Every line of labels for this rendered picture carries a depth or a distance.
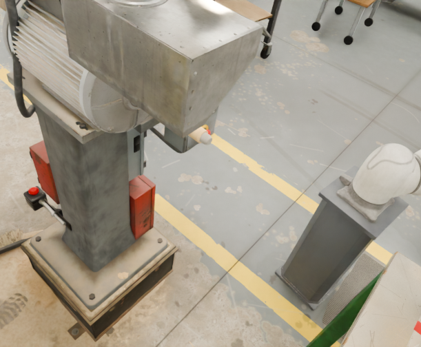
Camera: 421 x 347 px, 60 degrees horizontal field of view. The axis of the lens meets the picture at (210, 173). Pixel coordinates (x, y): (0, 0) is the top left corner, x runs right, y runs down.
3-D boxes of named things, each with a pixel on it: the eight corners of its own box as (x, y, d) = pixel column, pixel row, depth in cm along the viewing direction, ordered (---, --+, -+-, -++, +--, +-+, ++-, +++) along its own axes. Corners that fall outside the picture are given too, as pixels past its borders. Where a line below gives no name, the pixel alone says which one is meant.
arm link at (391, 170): (345, 173, 152) (370, 134, 136) (385, 175, 155) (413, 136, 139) (360, 204, 141) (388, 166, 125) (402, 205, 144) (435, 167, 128)
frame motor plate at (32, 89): (7, 82, 109) (4, 71, 106) (77, 57, 123) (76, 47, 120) (83, 145, 96) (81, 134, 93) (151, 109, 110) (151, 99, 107)
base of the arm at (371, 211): (350, 170, 162) (355, 161, 158) (394, 202, 152) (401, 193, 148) (326, 188, 153) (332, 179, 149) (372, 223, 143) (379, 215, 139)
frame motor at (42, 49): (10, 80, 105) (-18, -13, 86) (89, 52, 120) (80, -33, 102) (101, 157, 90) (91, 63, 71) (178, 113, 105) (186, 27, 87)
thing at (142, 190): (100, 209, 176) (94, 155, 150) (121, 195, 184) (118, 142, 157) (136, 241, 167) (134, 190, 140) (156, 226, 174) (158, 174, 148)
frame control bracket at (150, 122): (132, 128, 116) (132, 118, 113) (174, 104, 127) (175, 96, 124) (140, 134, 115) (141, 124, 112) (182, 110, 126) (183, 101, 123)
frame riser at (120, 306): (21, 277, 180) (7, 250, 162) (119, 208, 216) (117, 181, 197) (85, 352, 161) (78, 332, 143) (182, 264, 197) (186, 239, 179)
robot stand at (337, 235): (304, 246, 216) (355, 164, 165) (342, 281, 204) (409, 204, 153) (273, 272, 201) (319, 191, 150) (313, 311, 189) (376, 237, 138)
